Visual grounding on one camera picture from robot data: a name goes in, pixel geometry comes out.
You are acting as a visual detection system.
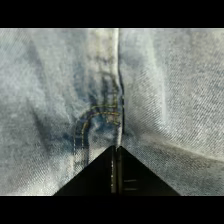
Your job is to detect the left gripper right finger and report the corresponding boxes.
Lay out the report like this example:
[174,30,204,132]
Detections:
[116,145,181,197]

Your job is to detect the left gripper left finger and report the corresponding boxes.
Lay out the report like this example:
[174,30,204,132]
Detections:
[54,145,118,197]

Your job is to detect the light blue jeans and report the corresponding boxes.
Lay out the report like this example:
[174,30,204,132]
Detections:
[0,27,224,197]

